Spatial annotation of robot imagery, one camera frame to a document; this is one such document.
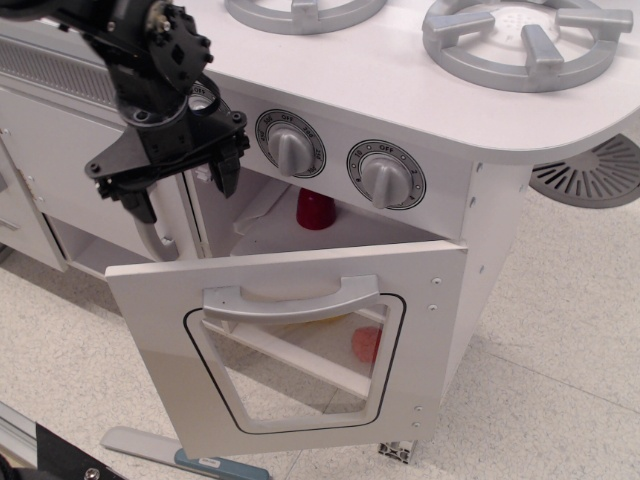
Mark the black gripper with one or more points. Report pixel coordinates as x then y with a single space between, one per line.
155 146

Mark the white oven door with window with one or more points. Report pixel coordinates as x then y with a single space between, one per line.
234 380

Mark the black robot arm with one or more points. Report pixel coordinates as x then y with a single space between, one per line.
151 49

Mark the grey left stove knob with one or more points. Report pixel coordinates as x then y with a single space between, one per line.
205 100

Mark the grey stove knob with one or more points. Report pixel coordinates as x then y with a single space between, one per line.
290 144
205 100
386 175

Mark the grey middle stove knob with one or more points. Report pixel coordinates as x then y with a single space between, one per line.
290 144

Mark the white cabinet door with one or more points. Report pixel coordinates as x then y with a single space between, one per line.
50 147

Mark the red toy cup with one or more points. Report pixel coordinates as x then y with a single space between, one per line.
315 211

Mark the grey vent grille panel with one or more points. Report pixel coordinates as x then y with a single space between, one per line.
56 71

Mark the white toy kitchen stove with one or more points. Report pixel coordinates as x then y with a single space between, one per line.
477 146

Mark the yellow toy corn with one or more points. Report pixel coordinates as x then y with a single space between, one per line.
316 324

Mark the grey left burner grate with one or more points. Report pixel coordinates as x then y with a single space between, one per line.
303 17

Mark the grey burner grate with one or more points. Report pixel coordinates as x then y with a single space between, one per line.
514 45
303 17

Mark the grey right stove knob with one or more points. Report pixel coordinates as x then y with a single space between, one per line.
386 175

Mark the red toy tomato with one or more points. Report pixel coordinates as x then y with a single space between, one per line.
365 343

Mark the aluminium extrusion foot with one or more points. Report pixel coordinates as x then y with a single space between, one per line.
400 451

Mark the grey right burner grate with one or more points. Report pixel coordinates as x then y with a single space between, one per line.
514 45

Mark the grey slotted round disc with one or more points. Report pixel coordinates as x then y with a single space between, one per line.
606 176

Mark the grey cabinet door handle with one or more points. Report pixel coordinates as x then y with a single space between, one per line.
161 249

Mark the toy knife blue handle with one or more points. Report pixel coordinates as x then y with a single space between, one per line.
169 452

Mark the black mount plate with rail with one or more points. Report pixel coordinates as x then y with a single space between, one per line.
31 451

